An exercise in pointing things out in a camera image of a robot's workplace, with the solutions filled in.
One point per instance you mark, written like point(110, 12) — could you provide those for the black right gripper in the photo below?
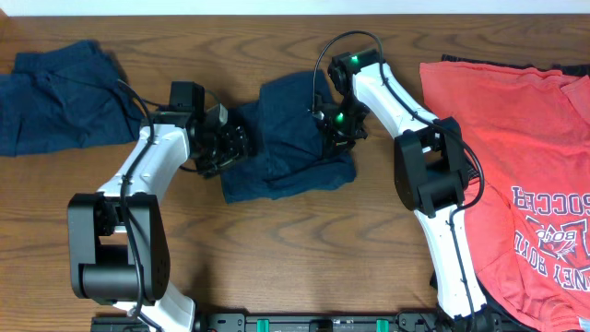
point(332, 141)

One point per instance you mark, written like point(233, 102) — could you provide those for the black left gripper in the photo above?
point(234, 149)

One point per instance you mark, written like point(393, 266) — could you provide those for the navy blue shorts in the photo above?
point(287, 157)

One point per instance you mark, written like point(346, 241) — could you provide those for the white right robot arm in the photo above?
point(430, 166)

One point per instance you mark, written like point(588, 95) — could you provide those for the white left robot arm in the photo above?
point(118, 251)

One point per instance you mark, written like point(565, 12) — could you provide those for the folded navy cloth left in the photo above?
point(63, 99)

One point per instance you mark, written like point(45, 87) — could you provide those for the red printed t-shirt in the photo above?
point(528, 234)

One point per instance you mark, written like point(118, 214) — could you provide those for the black garment under pile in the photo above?
point(569, 70)

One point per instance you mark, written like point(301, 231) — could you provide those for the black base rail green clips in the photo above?
point(276, 323)

